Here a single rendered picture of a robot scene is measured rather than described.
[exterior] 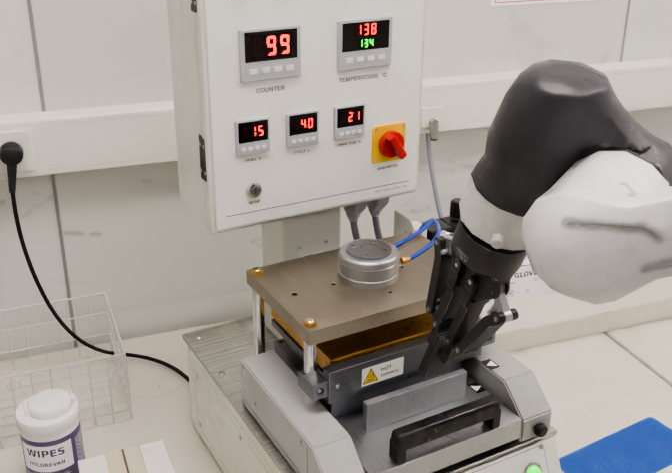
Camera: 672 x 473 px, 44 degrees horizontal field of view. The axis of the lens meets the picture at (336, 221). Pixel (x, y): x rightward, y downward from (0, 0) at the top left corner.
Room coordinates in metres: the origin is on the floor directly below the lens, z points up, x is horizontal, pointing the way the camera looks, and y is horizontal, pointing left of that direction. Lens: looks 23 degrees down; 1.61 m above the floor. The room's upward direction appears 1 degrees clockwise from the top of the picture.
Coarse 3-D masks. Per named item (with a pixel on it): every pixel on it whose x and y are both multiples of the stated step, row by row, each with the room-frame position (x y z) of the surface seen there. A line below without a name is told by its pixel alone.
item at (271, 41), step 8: (288, 32) 1.05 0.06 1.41; (256, 40) 1.03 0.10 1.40; (264, 40) 1.03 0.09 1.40; (272, 40) 1.04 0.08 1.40; (280, 40) 1.04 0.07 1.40; (288, 40) 1.05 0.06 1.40; (256, 48) 1.03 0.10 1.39; (264, 48) 1.03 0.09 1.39; (272, 48) 1.04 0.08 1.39; (280, 48) 1.04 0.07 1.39; (288, 48) 1.05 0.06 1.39; (256, 56) 1.03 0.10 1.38; (264, 56) 1.03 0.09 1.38; (272, 56) 1.04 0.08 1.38; (280, 56) 1.04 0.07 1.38
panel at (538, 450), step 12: (540, 444) 0.86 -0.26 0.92; (504, 456) 0.84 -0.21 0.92; (516, 456) 0.84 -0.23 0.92; (528, 456) 0.85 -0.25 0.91; (540, 456) 0.86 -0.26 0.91; (480, 468) 0.82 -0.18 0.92; (492, 468) 0.82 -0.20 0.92; (504, 468) 0.83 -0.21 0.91; (516, 468) 0.84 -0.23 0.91; (528, 468) 0.84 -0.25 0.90; (540, 468) 0.84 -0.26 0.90
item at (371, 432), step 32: (416, 384) 0.87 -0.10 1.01; (448, 384) 0.88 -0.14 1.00; (352, 416) 0.85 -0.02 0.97; (384, 416) 0.83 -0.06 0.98; (416, 416) 0.85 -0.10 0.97; (512, 416) 0.86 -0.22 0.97; (384, 448) 0.79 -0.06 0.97; (416, 448) 0.79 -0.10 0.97; (448, 448) 0.80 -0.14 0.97; (480, 448) 0.82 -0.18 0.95
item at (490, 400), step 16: (480, 400) 0.83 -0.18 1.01; (496, 400) 0.83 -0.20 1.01; (432, 416) 0.80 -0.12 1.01; (448, 416) 0.80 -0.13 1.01; (464, 416) 0.81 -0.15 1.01; (480, 416) 0.82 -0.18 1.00; (496, 416) 0.83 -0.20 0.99; (400, 432) 0.77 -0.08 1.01; (416, 432) 0.77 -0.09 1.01; (432, 432) 0.78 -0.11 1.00; (448, 432) 0.80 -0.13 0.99; (400, 448) 0.76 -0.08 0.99; (400, 464) 0.76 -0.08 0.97
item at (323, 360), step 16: (272, 320) 0.99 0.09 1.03; (400, 320) 0.94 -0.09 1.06; (416, 320) 0.94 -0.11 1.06; (432, 320) 0.94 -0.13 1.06; (288, 336) 0.95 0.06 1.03; (352, 336) 0.90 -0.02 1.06; (368, 336) 0.90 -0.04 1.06; (384, 336) 0.90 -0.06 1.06; (400, 336) 0.90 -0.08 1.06; (416, 336) 0.90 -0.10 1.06; (320, 352) 0.87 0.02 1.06; (336, 352) 0.86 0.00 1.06; (352, 352) 0.86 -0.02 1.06; (368, 352) 0.87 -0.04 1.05; (320, 368) 0.87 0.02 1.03
